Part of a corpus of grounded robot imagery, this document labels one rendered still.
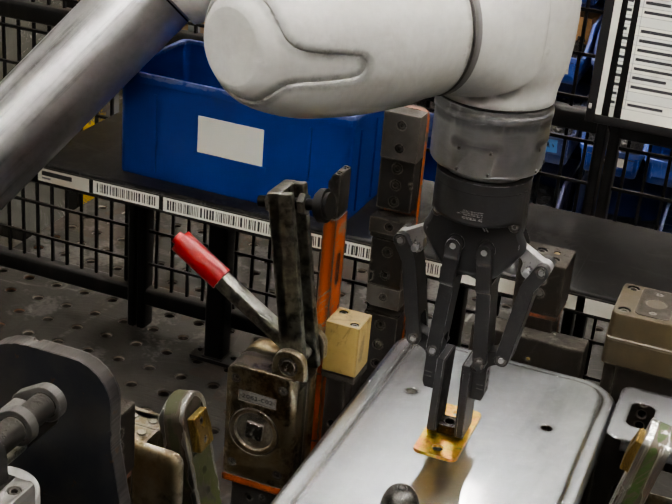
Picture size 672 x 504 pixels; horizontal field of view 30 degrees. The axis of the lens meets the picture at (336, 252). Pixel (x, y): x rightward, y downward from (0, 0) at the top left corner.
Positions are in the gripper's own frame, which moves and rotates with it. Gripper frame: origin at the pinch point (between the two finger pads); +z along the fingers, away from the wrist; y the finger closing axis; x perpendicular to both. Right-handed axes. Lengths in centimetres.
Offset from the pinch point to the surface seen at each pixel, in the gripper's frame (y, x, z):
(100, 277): -68, 55, 30
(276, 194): -16.6, -1.9, -14.8
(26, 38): -159, 169, 35
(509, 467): 5.5, 1.1, 6.6
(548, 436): 7.4, 7.6, 6.5
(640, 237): 8, 51, 3
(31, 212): -160, 171, 83
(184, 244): -25.3, -0.9, -7.8
